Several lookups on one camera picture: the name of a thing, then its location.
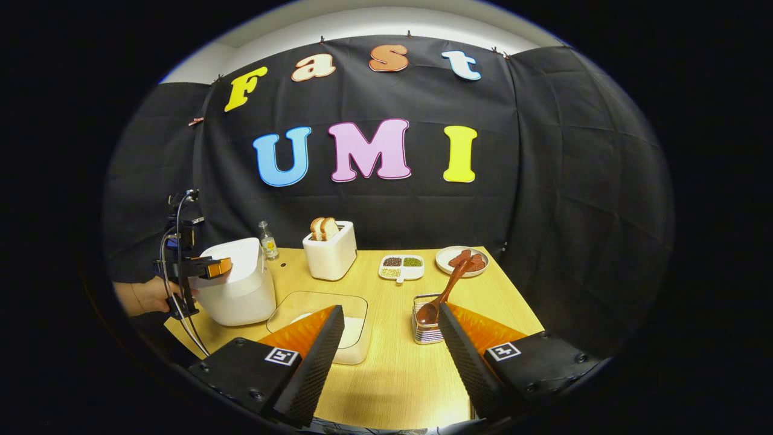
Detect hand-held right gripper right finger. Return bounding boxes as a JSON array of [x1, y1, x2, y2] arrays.
[[437, 302, 605, 424]]

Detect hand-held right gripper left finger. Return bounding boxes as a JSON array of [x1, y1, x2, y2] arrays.
[[188, 304, 345, 428]]

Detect white rice cooker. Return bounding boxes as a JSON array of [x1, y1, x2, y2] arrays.
[[192, 237, 277, 327]]

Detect white toaster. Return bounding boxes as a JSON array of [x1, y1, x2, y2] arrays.
[[303, 221, 358, 282]]

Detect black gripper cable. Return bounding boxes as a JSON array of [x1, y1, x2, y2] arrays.
[[158, 192, 211, 357]]

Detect white round plate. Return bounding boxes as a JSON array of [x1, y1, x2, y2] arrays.
[[435, 246, 489, 278]]

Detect clear plastic container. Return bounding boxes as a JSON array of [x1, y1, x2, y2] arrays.
[[266, 291, 369, 366]]

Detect white divided dish with beans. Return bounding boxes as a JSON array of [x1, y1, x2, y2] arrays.
[[379, 254, 425, 283]]

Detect small glass bottle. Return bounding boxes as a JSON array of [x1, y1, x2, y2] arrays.
[[258, 221, 280, 261]]

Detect brown wooden spoon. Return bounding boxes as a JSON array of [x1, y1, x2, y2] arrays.
[[416, 259, 475, 326]]

